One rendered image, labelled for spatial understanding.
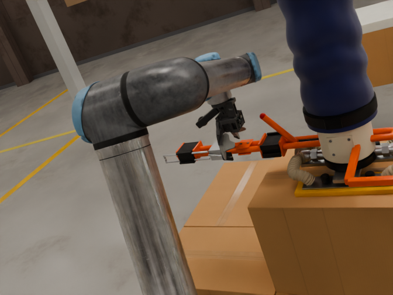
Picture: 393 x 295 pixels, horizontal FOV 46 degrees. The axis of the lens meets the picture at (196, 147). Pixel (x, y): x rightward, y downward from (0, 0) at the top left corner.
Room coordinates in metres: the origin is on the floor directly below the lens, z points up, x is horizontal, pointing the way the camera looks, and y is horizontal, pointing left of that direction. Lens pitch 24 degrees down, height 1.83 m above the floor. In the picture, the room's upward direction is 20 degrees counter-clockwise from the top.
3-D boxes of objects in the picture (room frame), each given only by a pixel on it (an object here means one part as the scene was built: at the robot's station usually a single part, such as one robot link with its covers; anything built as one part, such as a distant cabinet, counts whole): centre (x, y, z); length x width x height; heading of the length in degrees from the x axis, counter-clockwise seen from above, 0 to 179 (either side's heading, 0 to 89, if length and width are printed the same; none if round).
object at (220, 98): (1.54, -0.14, 1.30); 0.10 x 0.09 x 0.05; 147
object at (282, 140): (1.47, -0.26, 1.07); 0.10 x 0.08 x 0.06; 147
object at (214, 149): (1.59, -0.08, 1.06); 0.07 x 0.07 x 0.04; 57
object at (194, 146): (1.67, 0.03, 1.07); 0.08 x 0.07 x 0.05; 57
